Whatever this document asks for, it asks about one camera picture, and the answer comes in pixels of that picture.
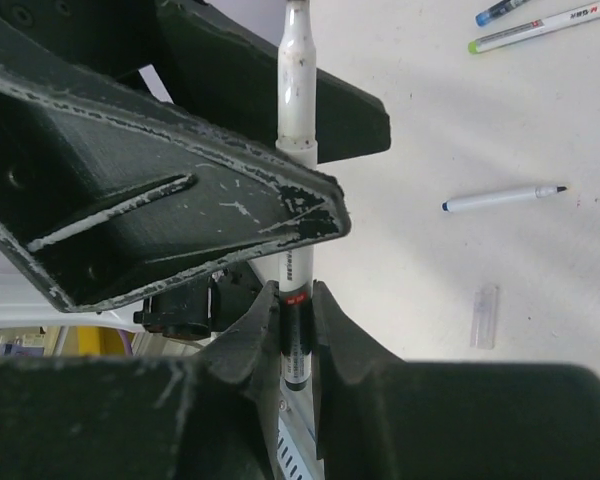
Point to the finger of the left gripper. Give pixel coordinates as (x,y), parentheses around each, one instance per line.
(220,71)
(108,196)

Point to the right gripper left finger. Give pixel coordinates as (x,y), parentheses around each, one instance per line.
(211,415)

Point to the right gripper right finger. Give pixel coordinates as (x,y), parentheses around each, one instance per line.
(380,417)

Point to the white black end pen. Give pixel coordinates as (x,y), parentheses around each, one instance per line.
(296,99)

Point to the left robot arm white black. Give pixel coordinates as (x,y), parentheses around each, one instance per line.
(119,39)

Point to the clear pen cap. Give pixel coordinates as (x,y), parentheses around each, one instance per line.
(483,328)

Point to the dark blue barrel pen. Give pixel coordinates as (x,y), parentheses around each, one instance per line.
(497,10)

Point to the silver green tip pen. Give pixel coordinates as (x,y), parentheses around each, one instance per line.
(536,28)

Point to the white slotted cable duct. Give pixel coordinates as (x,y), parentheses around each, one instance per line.
(291,463)

